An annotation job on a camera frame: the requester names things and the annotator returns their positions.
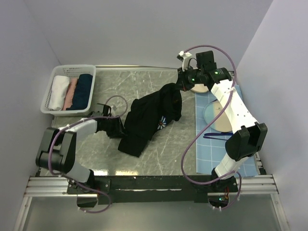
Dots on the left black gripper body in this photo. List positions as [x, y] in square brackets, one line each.
[112, 127]

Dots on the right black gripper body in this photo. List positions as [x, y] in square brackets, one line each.
[189, 78]

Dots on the black daisy t-shirt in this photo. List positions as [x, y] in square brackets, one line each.
[148, 115]

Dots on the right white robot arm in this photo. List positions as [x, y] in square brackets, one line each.
[248, 135]

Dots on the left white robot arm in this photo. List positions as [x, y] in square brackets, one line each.
[57, 150]

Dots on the cream divided dish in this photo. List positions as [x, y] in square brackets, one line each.
[200, 88]

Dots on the navy rolled t-shirt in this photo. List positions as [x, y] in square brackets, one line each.
[82, 93]

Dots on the pink rolled t-shirt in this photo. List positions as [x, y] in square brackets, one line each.
[70, 93]

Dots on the purple plastic knife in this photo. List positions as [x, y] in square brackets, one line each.
[218, 134]

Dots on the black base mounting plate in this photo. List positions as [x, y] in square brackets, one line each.
[132, 189]

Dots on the white plastic basket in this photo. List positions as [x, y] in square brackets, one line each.
[70, 71]

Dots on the white rolled t-shirt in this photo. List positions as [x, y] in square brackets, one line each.
[58, 92]

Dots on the blue grid placemat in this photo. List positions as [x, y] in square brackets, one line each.
[209, 153]

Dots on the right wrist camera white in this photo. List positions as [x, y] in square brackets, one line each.
[185, 58]

